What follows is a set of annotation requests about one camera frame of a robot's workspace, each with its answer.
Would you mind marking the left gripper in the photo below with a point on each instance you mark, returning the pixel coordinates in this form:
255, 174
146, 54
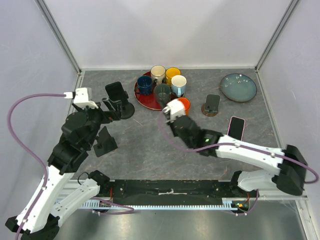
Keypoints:
115, 112

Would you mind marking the black phone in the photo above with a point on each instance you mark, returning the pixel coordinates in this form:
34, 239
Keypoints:
116, 92

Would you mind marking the pink case smartphone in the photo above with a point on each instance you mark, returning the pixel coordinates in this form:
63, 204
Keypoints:
236, 128

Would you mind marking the black round-base phone stand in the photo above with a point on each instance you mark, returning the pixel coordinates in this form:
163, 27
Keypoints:
127, 108

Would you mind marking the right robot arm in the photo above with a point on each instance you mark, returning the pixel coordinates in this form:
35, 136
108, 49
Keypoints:
281, 168

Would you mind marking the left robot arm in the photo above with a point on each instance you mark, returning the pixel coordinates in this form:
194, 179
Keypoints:
43, 216

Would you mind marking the black angled phone stand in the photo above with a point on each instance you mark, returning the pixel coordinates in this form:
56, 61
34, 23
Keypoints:
105, 143

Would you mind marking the red round tray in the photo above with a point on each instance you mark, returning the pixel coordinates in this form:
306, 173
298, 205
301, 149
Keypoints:
148, 101

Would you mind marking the dark blue mug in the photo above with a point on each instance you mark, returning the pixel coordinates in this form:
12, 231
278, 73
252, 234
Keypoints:
144, 85

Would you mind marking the grey glass mug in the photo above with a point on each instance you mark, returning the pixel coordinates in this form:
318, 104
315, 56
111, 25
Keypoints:
163, 94

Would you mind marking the cream mug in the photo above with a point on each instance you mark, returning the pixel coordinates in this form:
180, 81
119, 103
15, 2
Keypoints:
158, 74

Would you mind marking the yellow mug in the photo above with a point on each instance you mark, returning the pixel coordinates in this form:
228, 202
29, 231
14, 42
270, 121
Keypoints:
170, 73

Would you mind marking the light blue white mug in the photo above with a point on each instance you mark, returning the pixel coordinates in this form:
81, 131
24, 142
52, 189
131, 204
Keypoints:
178, 85

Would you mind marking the orange mug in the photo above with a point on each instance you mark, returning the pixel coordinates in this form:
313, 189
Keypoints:
186, 103

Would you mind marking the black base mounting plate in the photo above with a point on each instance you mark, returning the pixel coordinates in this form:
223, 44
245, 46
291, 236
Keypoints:
136, 192

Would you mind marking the blue ceramic plate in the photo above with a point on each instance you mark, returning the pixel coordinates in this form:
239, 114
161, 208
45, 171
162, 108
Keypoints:
238, 87

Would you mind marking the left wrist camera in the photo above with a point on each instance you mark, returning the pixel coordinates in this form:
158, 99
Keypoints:
82, 98

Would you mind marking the slotted cable duct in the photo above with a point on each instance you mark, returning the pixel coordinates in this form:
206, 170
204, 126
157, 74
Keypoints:
98, 205

